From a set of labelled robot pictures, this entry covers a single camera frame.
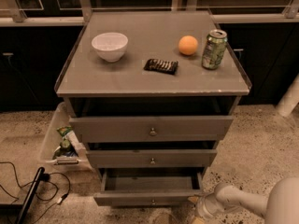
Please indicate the white ceramic bowl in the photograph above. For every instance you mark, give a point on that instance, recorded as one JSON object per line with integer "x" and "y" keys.
{"x": 110, "y": 46}

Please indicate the white cylindrical post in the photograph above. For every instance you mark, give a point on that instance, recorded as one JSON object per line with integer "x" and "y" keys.
{"x": 290, "y": 99}

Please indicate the orange fruit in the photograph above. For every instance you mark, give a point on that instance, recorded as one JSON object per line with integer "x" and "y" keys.
{"x": 187, "y": 45}

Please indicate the green soda can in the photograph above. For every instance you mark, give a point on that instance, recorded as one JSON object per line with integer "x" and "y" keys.
{"x": 216, "y": 42}

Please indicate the grey drawer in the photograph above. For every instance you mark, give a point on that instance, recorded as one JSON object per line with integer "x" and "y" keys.
{"x": 151, "y": 158}
{"x": 150, "y": 129}
{"x": 148, "y": 186}

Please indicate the black snack packet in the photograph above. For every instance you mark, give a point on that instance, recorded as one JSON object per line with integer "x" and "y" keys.
{"x": 161, "y": 66}

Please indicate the clear plastic bin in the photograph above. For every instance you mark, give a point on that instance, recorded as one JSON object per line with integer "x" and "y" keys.
{"x": 52, "y": 140}

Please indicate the grey middle drawer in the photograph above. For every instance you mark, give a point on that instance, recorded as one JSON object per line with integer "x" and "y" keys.
{"x": 151, "y": 158}

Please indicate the black bar stand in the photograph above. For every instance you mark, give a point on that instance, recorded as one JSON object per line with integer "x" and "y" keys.
{"x": 30, "y": 196}

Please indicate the grey top drawer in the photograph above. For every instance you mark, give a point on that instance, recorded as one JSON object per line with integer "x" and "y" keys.
{"x": 150, "y": 129}

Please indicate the green snack bag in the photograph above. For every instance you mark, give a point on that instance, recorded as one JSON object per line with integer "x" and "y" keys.
{"x": 65, "y": 148}

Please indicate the grey drawer cabinet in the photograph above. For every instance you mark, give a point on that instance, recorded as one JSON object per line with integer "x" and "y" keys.
{"x": 93, "y": 87}

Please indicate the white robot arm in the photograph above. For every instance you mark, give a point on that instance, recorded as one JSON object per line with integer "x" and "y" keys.
{"x": 280, "y": 207}

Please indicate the grey bottom drawer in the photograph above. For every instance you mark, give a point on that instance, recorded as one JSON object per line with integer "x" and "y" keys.
{"x": 148, "y": 186}

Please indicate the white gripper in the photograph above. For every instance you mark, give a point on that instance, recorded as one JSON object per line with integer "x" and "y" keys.
{"x": 205, "y": 205}

